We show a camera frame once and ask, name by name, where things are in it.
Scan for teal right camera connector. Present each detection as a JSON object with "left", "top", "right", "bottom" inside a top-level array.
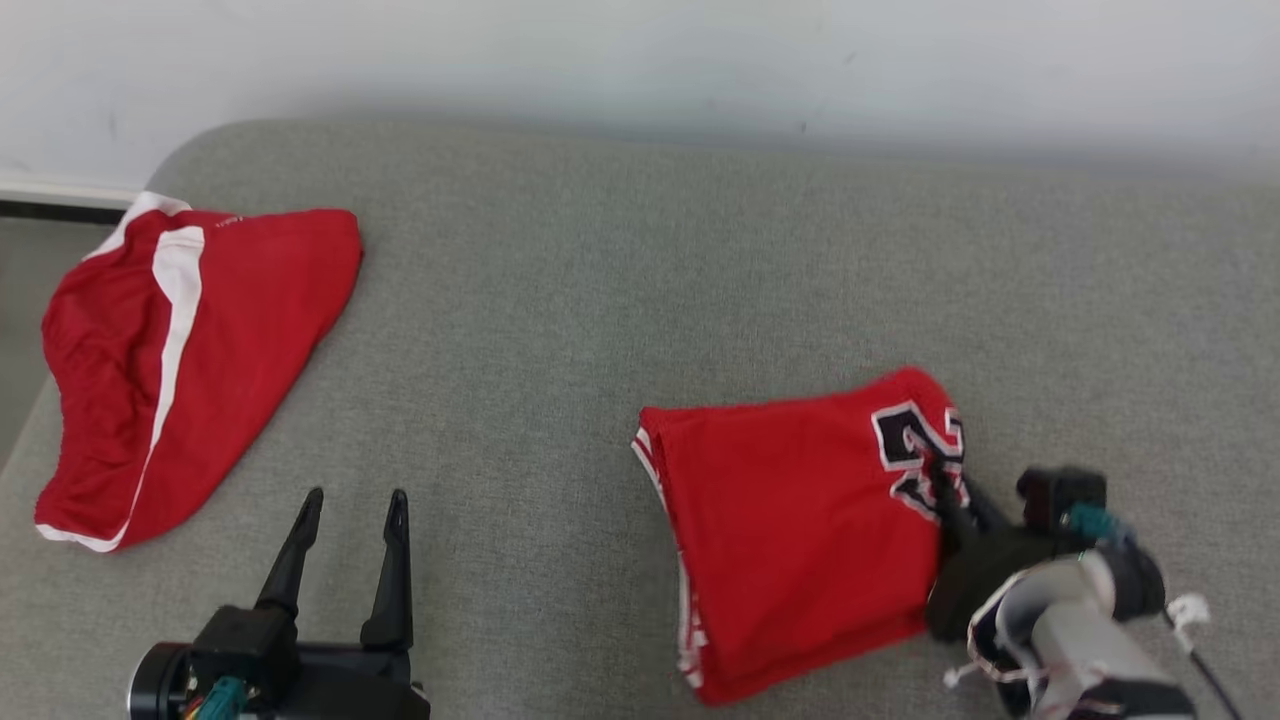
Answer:
[{"left": 1063, "top": 503, "right": 1136, "bottom": 551}]

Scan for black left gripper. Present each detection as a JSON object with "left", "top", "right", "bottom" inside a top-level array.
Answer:
[{"left": 250, "top": 488, "right": 431, "bottom": 720}]

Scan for white baseboard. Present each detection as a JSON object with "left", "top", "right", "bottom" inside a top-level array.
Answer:
[{"left": 0, "top": 172, "right": 146, "bottom": 209}]

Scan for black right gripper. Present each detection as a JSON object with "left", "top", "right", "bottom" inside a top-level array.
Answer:
[{"left": 925, "top": 455, "right": 1076, "bottom": 641}]

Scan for red jersey with black number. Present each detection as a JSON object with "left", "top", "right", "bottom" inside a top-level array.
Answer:
[{"left": 632, "top": 366, "right": 969, "bottom": 708}]

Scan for teal left camera connector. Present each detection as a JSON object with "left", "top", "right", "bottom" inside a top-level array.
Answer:
[{"left": 195, "top": 677, "right": 248, "bottom": 720}]

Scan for red shorts with white stripe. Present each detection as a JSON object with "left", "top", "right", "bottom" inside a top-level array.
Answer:
[{"left": 35, "top": 190, "right": 364, "bottom": 554}]

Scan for teal camera connector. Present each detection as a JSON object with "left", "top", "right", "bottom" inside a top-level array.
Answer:
[
  {"left": 195, "top": 677, "right": 248, "bottom": 720},
  {"left": 1063, "top": 503, "right": 1136, "bottom": 551}
]

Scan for dark baseboard strip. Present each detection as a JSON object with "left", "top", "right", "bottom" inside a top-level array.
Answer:
[{"left": 0, "top": 198, "right": 129, "bottom": 227}]

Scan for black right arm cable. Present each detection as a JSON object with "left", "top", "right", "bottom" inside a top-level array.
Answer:
[{"left": 1160, "top": 608, "right": 1246, "bottom": 720}]

